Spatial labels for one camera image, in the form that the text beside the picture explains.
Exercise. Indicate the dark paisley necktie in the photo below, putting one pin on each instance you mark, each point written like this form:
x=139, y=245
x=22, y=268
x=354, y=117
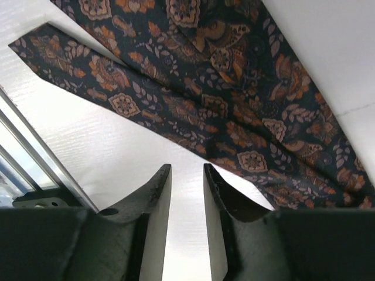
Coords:
x=215, y=77

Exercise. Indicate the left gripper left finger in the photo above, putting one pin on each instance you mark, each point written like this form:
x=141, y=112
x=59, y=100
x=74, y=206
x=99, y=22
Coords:
x=145, y=212

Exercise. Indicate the aluminium rail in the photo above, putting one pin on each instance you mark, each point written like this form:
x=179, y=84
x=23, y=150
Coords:
x=31, y=175

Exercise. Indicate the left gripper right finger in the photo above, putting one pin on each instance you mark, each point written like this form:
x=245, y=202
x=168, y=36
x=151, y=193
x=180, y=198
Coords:
x=242, y=235

